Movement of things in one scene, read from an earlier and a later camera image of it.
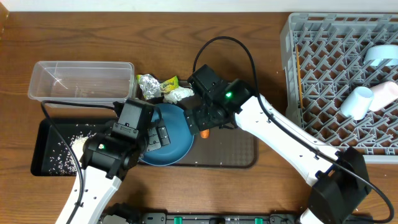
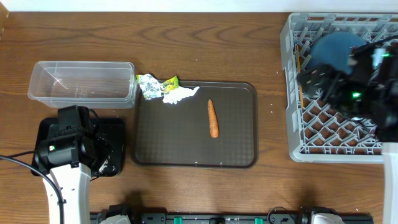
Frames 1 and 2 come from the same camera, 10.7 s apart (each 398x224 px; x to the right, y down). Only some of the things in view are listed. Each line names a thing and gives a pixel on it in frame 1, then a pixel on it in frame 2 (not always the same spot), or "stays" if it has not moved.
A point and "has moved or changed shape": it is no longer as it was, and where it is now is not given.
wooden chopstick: (299, 78) stays
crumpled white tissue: (172, 96) stays
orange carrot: (204, 134) has moved or changed shape
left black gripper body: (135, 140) to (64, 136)
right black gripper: (204, 123) to (336, 78)
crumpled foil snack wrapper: (151, 88) stays
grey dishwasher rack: (323, 58) stays
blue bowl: (180, 132) to (333, 49)
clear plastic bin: (91, 81) stays
